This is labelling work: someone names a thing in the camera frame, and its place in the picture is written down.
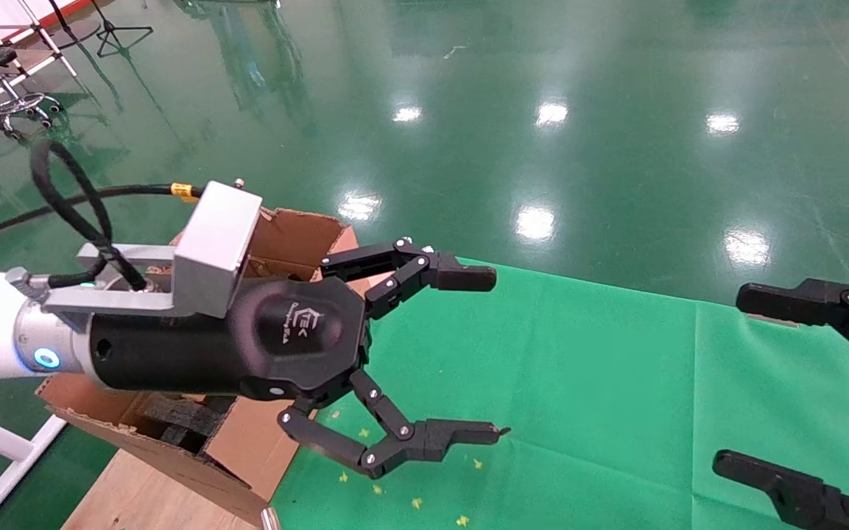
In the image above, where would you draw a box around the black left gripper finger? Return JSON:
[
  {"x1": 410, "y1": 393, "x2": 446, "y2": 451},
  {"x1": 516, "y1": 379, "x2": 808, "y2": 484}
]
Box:
[
  {"x1": 320, "y1": 237, "x2": 497, "y2": 319},
  {"x1": 278, "y1": 368, "x2": 511, "y2": 478}
]

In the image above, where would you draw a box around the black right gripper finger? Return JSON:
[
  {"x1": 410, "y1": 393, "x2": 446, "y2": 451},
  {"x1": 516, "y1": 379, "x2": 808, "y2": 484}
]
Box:
[
  {"x1": 735, "y1": 277, "x2": 849, "y2": 380},
  {"x1": 711, "y1": 450, "x2": 849, "y2": 530}
]

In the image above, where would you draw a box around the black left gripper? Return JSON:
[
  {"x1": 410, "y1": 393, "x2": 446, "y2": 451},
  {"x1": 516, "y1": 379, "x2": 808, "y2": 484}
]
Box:
[{"x1": 85, "y1": 276, "x2": 372, "y2": 402}]

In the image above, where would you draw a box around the large open cardboard carton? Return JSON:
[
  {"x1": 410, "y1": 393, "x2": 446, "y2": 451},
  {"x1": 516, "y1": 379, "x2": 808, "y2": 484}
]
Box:
[{"x1": 35, "y1": 208, "x2": 401, "y2": 527}]

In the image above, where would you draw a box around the black foam block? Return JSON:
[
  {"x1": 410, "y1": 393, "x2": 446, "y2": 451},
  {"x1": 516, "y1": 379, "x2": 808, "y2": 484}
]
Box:
[{"x1": 143, "y1": 394, "x2": 237, "y2": 451}]

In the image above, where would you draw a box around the green cloth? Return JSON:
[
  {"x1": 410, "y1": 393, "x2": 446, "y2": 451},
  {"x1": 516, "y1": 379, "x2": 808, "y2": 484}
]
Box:
[{"x1": 270, "y1": 258, "x2": 849, "y2": 530}]

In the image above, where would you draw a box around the black tripod stand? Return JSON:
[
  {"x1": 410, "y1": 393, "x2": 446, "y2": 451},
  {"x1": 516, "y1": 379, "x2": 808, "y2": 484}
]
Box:
[{"x1": 89, "y1": 0, "x2": 154, "y2": 58}]

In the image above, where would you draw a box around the black round-base stand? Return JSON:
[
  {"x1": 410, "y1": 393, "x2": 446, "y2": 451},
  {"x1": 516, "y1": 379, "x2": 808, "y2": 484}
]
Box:
[{"x1": 49, "y1": 0, "x2": 102, "y2": 46}]

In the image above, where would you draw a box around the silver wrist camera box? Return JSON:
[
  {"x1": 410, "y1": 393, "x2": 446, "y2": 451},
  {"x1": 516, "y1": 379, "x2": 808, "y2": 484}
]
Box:
[{"x1": 41, "y1": 180, "x2": 263, "y2": 319}]

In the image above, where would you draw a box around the black cable with yellow tag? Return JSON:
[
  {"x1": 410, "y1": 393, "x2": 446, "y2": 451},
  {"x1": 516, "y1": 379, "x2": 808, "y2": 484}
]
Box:
[{"x1": 0, "y1": 138, "x2": 204, "y2": 292}]

